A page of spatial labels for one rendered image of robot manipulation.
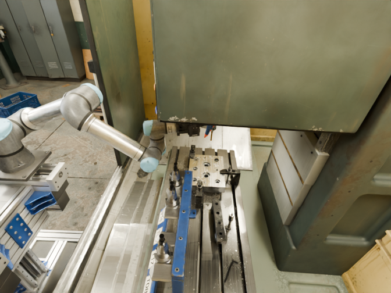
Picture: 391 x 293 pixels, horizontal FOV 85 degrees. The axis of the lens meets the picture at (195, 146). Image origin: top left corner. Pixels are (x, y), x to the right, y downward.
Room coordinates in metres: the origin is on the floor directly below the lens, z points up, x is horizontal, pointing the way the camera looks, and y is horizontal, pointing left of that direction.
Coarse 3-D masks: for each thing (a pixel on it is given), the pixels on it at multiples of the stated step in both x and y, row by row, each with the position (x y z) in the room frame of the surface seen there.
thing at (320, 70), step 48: (192, 0) 0.60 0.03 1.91; (240, 0) 0.60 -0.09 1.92; (288, 0) 0.60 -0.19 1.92; (336, 0) 0.60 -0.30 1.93; (384, 0) 0.60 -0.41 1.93; (192, 48) 0.60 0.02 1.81; (240, 48) 0.60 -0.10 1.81; (288, 48) 0.60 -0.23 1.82; (336, 48) 0.60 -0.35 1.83; (384, 48) 0.60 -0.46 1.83; (192, 96) 0.60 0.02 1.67; (240, 96) 0.60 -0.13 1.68; (288, 96) 0.60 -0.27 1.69; (336, 96) 0.60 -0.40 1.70
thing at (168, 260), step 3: (171, 246) 0.37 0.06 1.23; (171, 249) 0.36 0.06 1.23; (171, 252) 0.35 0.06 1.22; (156, 255) 0.34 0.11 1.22; (156, 258) 0.33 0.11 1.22; (168, 258) 0.33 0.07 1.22; (171, 258) 0.33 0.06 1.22; (156, 261) 0.33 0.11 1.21; (159, 261) 0.32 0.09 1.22; (162, 261) 0.32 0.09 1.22; (165, 261) 0.32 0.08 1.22; (168, 261) 0.32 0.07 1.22
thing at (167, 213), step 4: (164, 208) 0.53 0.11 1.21; (168, 208) 0.53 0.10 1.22; (172, 208) 0.53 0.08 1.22; (176, 208) 0.53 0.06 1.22; (164, 212) 0.51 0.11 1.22; (168, 212) 0.51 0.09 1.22; (172, 212) 0.51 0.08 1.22; (176, 212) 0.51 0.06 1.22; (164, 216) 0.49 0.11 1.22; (168, 216) 0.49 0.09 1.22; (172, 216) 0.49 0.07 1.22; (176, 216) 0.49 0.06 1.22
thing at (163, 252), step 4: (160, 244) 0.34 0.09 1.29; (164, 244) 0.34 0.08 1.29; (160, 248) 0.33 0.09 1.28; (164, 248) 0.34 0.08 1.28; (168, 248) 0.35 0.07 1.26; (160, 252) 0.33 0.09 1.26; (164, 252) 0.33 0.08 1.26; (168, 252) 0.34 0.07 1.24; (160, 256) 0.33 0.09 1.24; (164, 256) 0.33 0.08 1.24
